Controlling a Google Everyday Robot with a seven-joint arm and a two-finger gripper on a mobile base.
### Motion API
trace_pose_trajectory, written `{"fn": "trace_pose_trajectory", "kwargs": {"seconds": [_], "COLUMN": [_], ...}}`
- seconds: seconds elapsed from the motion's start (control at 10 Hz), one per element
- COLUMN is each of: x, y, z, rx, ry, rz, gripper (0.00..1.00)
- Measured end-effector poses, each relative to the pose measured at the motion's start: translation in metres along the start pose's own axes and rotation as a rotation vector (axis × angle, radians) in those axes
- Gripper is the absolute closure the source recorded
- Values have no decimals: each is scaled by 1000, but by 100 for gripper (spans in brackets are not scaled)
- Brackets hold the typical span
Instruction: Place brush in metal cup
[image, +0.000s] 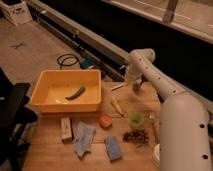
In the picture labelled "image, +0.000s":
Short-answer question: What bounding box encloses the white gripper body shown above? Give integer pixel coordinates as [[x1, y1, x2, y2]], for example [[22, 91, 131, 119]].
[[125, 65, 142, 86]]

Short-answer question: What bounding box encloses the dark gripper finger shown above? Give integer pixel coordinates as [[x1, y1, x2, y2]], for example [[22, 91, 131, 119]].
[[133, 83, 142, 92]]

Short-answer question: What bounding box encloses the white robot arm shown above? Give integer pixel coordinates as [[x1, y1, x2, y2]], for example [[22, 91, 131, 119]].
[[125, 48, 212, 171]]

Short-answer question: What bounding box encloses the green plastic cup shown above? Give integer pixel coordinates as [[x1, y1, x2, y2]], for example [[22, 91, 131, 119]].
[[129, 113, 143, 129]]

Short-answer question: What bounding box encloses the orange round fruit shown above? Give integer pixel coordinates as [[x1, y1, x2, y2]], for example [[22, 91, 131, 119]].
[[99, 115, 112, 129]]

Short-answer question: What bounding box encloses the blue device on floor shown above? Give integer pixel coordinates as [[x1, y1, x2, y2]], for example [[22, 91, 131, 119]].
[[80, 59, 94, 69]]

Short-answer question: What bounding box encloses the purple grape bunch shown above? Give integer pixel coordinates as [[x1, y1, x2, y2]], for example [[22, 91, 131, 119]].
[[123, 129, 149, 144]]

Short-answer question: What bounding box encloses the green cucumber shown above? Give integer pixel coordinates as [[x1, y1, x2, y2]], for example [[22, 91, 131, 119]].
[[65, 87, 86, 100]]

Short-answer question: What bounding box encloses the blue sponge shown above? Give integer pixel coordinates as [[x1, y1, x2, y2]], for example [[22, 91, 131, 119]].
[[104, 136, 122, 161]]

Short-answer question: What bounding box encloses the blue crumpled cloth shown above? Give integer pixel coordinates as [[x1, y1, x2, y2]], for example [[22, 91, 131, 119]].
[[74, 122, 96, 158]]

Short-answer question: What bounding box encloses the white plate stack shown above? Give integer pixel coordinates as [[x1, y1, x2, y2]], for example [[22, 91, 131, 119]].
[[152, 144, 160, 167]]

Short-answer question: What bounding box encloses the small cardboard box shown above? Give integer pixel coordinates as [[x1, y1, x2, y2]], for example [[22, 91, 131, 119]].
[[61, 117, 73, 141]]

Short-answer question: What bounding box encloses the yellow plastic bin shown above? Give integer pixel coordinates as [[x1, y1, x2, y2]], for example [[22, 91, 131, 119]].
[[30, 69, 101, 113]]

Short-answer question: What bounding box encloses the black chair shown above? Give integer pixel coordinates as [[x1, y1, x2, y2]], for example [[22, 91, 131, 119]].
[[0, 67, 38, 171]]

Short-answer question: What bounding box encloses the white cardboard box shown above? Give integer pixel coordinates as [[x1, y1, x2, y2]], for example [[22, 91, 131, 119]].
[[0, 0, 32, 26]]

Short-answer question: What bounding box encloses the black coiled cable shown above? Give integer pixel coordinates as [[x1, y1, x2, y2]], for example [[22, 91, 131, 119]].
[[56, 53, 81, 70]]

